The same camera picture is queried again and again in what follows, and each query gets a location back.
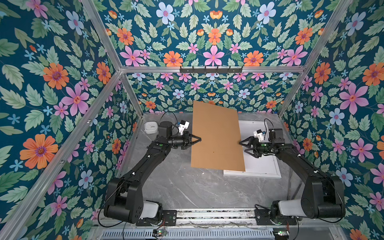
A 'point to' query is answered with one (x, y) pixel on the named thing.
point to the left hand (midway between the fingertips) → (202, 137)
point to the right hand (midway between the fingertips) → (243, 145)
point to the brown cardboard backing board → (218, 128)
